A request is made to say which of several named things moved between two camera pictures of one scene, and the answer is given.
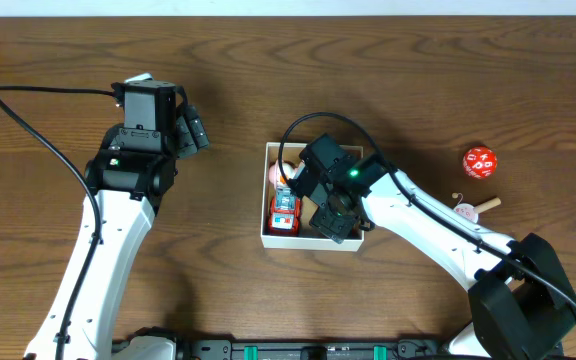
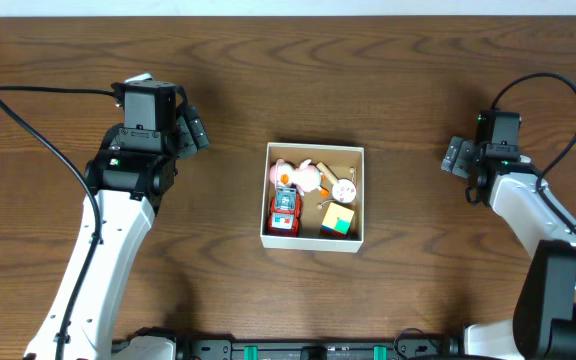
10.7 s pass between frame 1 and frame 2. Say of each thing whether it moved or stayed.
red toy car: stayed
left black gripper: stayed
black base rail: stayed
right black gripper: moved
